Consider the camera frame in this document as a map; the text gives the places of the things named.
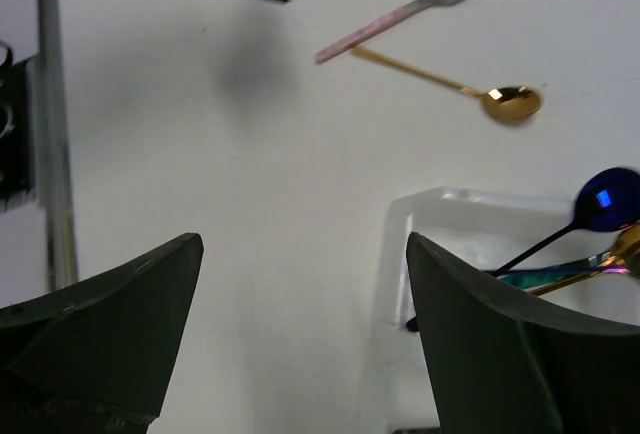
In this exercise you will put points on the white three-compartment tray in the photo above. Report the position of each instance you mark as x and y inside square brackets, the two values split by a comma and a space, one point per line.
[482, 228]

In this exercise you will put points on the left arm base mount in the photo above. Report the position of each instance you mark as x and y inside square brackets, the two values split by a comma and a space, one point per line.
[17, 177]

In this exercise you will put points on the ornate gold spoon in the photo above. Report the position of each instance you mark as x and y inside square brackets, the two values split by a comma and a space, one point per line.
[625, 250]

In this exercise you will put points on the long gold spoon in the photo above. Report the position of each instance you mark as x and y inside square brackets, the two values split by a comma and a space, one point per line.
[510, 105]

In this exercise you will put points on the dark blue purple spoon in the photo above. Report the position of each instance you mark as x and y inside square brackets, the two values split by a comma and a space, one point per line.
[608, 202]

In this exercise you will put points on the gold bowl purple handle spoon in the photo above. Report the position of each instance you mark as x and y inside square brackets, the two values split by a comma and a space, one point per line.
[616, 269]

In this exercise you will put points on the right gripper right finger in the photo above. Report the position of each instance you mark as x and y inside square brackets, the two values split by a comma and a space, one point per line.
[503, 361]

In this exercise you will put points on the silver spoon green patterned handle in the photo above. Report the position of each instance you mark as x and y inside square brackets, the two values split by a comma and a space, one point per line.
[531, 278]

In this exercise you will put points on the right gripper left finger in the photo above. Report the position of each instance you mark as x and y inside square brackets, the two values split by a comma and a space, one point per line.
[98, 355]

